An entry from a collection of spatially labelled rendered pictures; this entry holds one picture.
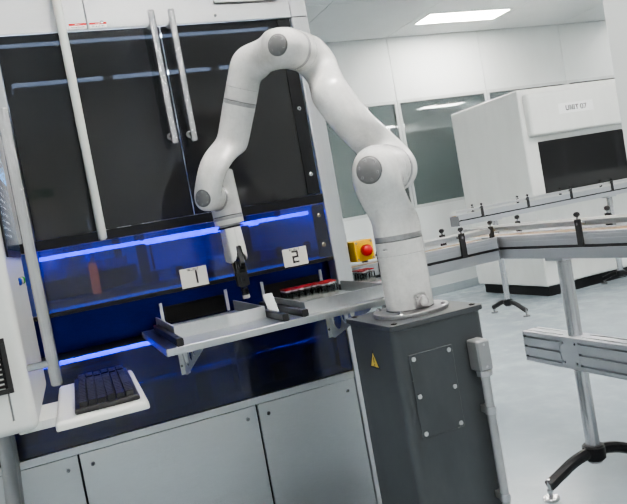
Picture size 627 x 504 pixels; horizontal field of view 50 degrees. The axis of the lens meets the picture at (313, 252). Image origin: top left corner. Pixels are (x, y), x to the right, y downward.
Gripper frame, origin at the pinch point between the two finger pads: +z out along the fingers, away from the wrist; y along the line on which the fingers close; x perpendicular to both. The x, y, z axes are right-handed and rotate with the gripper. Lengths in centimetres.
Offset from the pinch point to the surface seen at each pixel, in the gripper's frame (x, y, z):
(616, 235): 115, 19, 14
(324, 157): 41, -24, -31
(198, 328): -16.0, 5.7, 9.8
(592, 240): 114, 9, 15
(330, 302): 19.6, 14.8, 10.9
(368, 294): 31.4, 14.2, 11.7
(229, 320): -7.1, 5.2, 9.9
